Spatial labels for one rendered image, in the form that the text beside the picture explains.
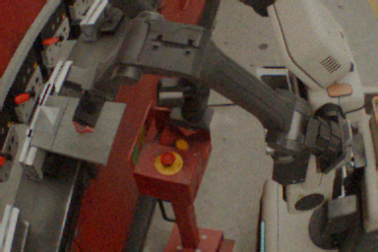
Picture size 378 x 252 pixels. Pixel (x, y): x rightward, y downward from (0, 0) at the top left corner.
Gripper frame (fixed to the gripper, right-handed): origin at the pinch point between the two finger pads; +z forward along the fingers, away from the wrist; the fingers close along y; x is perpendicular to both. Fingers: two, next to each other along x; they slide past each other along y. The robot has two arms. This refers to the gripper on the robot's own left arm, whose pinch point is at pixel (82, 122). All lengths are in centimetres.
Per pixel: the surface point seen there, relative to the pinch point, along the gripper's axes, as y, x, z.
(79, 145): 5.0, 1.3, 2.7
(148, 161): -8.2, 22.3, 16.2
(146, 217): -27, 42, 89
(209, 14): -149, 40, 89
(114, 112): -6.4, 7.3, -0.7
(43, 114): -2.1, -12.8, 10.1
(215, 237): -19, 65, 68
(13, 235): 39.4, -11.0, 13.4
